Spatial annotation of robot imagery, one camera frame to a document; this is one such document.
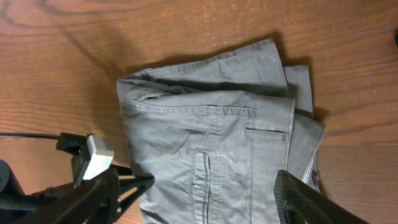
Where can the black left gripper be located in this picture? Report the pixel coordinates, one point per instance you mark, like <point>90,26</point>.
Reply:
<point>101,192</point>

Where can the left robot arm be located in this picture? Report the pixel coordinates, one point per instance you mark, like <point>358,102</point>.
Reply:
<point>131,188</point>

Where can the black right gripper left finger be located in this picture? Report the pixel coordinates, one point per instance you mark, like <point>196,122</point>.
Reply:
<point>95,201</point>

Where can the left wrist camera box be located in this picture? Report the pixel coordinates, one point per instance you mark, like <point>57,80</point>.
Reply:
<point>101,156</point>

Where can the grey shorts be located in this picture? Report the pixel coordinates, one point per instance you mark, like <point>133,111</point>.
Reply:
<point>214,134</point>

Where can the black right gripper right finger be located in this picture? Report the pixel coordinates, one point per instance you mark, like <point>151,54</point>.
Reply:
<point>297,203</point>

